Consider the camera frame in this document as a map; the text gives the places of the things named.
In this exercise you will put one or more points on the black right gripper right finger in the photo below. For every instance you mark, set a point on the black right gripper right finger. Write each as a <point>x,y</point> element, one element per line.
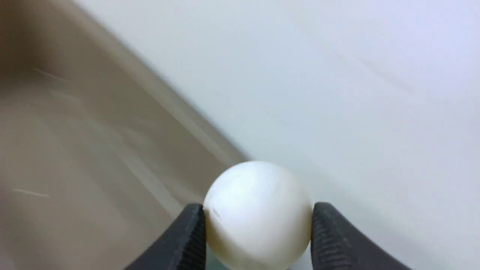
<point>336,244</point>

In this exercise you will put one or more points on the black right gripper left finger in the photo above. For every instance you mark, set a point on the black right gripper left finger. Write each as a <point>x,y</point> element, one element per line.
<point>181,247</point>

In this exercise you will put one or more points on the white ping-pong ball plain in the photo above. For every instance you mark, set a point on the white ping-pong ball plain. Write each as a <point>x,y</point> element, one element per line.
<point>258,217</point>

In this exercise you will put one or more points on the olive plastic storage bin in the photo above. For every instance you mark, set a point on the olive plastic storage bin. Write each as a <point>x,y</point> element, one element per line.
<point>98,154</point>

